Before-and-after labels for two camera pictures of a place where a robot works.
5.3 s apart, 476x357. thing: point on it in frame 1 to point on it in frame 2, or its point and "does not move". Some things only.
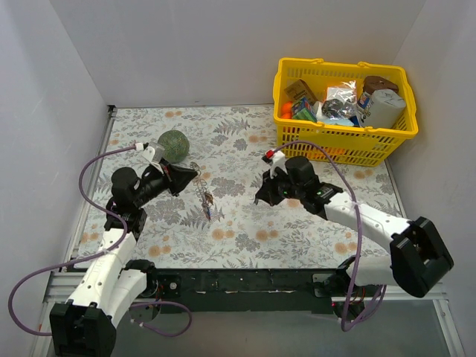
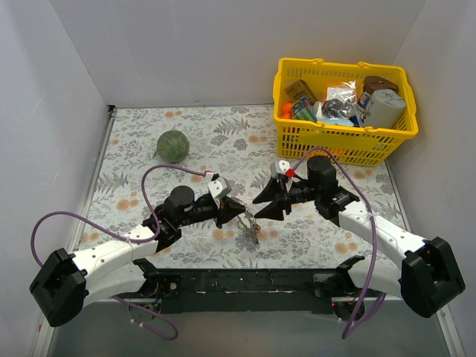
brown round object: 371,83 does not move
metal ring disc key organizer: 201,191 to 246,224
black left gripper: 170,180 to 222,210
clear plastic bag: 341,100 does not move
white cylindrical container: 385,107 does not move
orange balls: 286,110 does not move
